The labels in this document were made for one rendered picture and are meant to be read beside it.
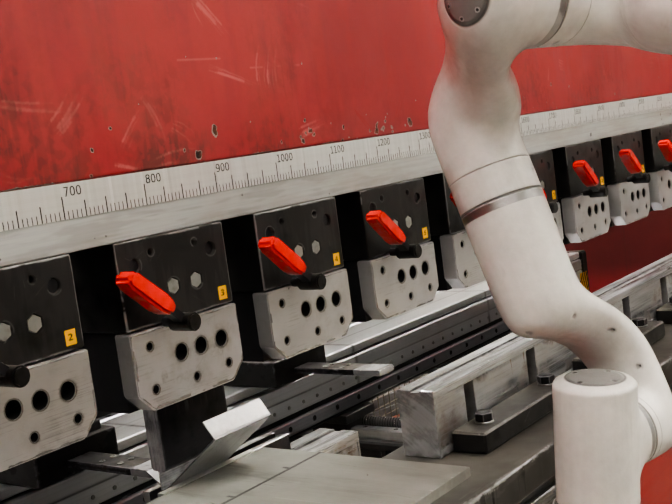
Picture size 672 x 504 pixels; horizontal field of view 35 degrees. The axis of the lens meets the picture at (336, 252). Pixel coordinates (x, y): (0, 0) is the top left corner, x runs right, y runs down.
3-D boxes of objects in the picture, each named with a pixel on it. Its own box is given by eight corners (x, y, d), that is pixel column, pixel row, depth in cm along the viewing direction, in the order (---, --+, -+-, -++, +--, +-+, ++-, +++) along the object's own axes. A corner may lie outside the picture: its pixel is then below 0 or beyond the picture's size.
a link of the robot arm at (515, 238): (539, 204, 123) (639, 456, 119) (444, 224, 113) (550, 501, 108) (597, 173, 117) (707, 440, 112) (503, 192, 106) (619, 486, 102)
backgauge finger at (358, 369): (363, 393, 142) (358, 357, 142) (220, 386, 158) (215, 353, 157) (411, 370, 152) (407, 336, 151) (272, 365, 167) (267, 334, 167)
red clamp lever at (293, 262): (278, 232, 111) (328, 278, 118) (248, 234, 114) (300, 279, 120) (273, 247, 111) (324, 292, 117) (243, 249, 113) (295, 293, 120)
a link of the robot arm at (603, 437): (592, 475, 116) (539, 502, 110) (589, 357, 114) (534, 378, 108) (661, 494, 110) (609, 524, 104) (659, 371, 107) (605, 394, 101)
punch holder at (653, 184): (660, 211, 211) (652, 128, 209) (619, 213, 216) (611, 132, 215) (685, 201, 223) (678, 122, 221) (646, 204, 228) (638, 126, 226)
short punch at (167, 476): (168, 491, 108) (154, 400, 107) (155, 489, 109) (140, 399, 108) (234, 459, 116) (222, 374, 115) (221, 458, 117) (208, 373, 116)
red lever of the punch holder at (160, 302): (137, 267, 96) (204, 317, 102) (106, 268, 98) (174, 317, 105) (129, 284, 95) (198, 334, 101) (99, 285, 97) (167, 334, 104)
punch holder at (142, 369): (142, 416, 101) (115, 243, 99) (83, 411, 106) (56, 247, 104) (246, 375, 113) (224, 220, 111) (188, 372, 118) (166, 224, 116)
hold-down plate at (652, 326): (603, 378, 176) (601, 360, 176) (572, 376, 179) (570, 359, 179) (665, 336, 200) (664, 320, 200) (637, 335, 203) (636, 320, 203)
